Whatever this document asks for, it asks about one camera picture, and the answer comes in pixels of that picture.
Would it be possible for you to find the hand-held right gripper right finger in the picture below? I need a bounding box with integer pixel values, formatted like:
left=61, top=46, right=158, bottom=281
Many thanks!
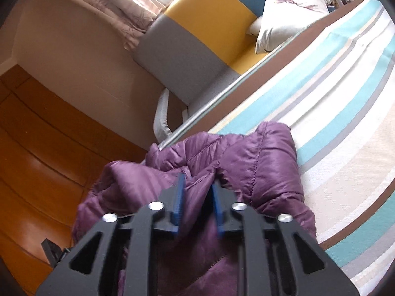
left=211, top=181, right=360, bottom=296

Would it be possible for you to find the wooden wardrobe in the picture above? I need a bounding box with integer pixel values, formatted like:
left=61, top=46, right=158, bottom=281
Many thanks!
left=0, top=65, right=149, bottom=294

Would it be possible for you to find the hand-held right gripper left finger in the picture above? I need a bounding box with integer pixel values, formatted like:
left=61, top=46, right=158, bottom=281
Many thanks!
left=35, top=173, right=186, bottom=296

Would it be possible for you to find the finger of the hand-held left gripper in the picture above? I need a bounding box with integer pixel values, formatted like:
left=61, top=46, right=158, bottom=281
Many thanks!
left=41, top=238, right=74, bottom=269

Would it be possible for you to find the grey yellow blue headboard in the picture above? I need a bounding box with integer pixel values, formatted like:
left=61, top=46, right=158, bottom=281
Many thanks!
left=133, top=0, right=289, bottom=105

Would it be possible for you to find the striped bed blanket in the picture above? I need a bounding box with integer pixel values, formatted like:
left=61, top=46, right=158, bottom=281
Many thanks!
left=159, top=0, right=395, bottom=293

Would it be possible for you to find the pink patterned curtain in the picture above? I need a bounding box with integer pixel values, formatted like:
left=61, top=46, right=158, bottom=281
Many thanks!
left=37, top=0, right=169, bottom=50

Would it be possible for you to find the purple puffer jacket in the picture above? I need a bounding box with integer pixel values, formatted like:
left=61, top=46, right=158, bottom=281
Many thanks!
left=72, top=121, right=318, bottom=296

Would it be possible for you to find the white printed pillow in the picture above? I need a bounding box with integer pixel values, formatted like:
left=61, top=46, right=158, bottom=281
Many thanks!
left=255, top=0, right=331, bottom=54

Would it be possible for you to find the grey white padded strip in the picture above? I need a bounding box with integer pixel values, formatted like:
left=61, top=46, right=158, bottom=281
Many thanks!
left=153, top=88, right=174, bottom=144

